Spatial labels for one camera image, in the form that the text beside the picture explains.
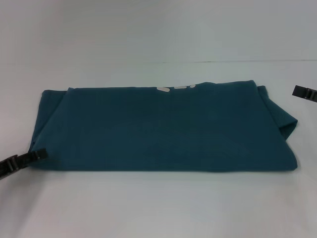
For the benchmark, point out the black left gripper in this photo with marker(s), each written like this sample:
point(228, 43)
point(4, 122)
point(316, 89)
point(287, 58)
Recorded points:
point(8, 164)

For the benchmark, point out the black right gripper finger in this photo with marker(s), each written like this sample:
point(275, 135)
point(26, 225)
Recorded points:
point(303, 93)

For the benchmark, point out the blue t-shirt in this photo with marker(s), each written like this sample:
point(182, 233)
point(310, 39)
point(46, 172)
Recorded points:
point(161, 129)

